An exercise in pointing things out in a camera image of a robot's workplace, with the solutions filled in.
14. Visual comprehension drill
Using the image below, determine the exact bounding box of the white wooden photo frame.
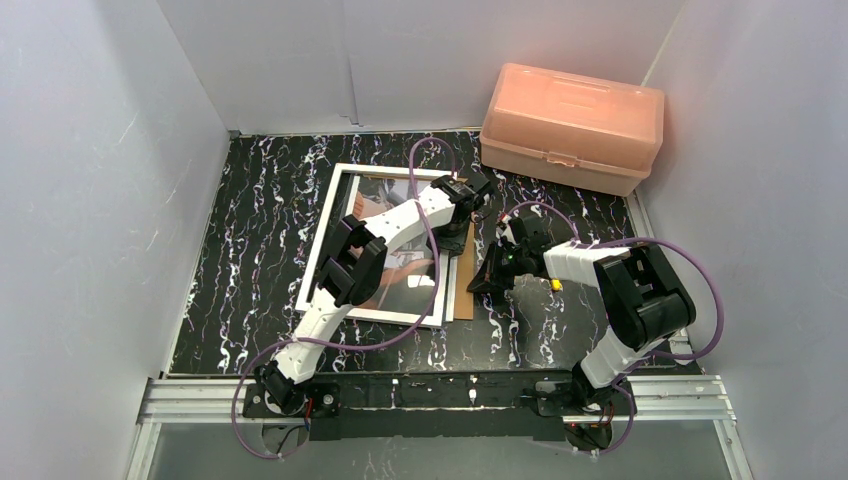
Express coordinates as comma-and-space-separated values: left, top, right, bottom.
296, 164, 482, 328

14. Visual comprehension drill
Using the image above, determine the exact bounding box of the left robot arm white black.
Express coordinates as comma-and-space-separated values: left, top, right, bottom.
254, 174, 493, 409

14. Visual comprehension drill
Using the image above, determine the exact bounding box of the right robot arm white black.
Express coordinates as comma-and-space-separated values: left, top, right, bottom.
467, 216, 696, 395

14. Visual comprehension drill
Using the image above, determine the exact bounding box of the pink plastic storage box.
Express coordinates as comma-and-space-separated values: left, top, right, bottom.
479, 63, 665, 197

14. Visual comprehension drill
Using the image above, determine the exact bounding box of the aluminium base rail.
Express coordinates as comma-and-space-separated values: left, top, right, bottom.
137, 375, 737, 424

